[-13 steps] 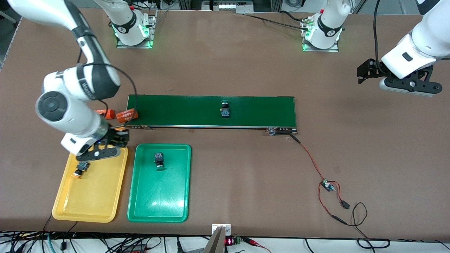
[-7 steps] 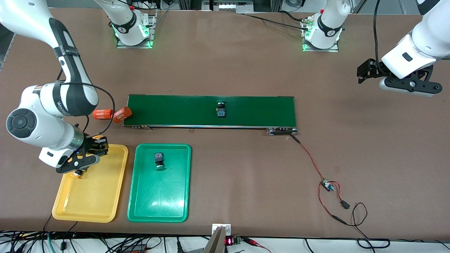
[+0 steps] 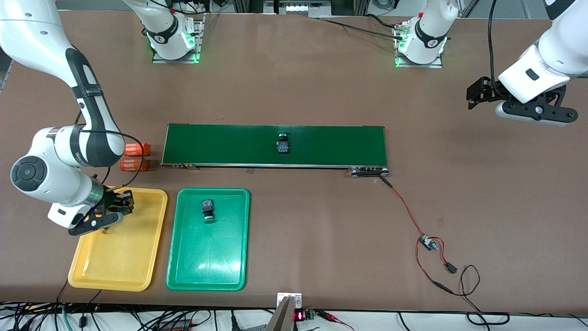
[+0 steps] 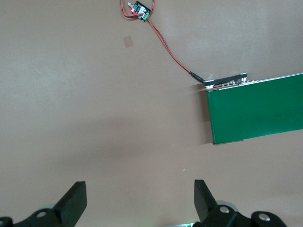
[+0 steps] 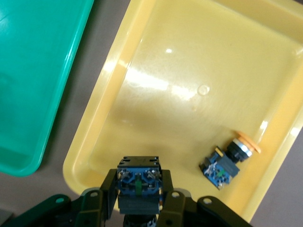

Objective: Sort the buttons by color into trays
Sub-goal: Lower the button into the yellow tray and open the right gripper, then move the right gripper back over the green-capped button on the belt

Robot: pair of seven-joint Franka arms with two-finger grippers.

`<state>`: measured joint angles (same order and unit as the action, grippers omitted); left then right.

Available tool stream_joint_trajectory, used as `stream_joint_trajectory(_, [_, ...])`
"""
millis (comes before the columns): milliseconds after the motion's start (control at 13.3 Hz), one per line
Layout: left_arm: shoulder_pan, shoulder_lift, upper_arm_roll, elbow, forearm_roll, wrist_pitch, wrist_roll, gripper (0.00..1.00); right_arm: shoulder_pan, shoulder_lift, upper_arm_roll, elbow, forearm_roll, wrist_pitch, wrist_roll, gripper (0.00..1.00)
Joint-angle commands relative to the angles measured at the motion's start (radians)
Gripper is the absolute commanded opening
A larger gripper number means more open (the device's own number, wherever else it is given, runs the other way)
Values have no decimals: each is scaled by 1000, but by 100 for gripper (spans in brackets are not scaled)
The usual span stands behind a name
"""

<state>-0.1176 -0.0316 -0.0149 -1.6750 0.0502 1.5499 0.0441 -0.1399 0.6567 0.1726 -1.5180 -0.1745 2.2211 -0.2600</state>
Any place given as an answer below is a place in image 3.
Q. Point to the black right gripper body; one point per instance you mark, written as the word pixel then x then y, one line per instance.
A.
pixel 111 198

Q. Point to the orange 4680 cylinder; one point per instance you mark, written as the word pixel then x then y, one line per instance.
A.
pixel 135 165
pixel 138 149

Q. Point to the green push button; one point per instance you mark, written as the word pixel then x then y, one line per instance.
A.
pixel 208 209
pixel 283 146

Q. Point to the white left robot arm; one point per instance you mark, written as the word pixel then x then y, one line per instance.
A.
pixel 542 69

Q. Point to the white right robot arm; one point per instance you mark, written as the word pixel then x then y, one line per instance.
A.
pixel 55 174

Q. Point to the yellow plastic tray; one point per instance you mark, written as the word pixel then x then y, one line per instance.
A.
pixel 119 257

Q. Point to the green plastic tray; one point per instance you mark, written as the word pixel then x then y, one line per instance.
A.
pixel 209 253

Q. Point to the small green controller board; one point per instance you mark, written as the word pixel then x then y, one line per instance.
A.
pixel 427 242

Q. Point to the green conveyor belt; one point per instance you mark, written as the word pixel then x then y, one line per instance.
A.
pixel 330 147

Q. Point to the white light fixture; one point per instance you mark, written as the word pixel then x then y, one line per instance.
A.
pixel 298 8

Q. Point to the red digit display module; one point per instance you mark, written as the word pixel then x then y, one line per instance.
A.
pixel 299 316

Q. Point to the red clip lead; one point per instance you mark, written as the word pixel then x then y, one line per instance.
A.
pixel 328 315

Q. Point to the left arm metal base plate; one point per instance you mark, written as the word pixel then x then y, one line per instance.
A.
pixel 418 65

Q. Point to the aluminium frame profile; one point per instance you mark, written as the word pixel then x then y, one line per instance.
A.
pixel 468 7
pixel 248 5
pixel 349 7

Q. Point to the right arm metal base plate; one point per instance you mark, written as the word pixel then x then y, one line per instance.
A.
pixel 174 60

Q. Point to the grey metal camera stand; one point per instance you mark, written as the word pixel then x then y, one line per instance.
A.
pixel 282 317

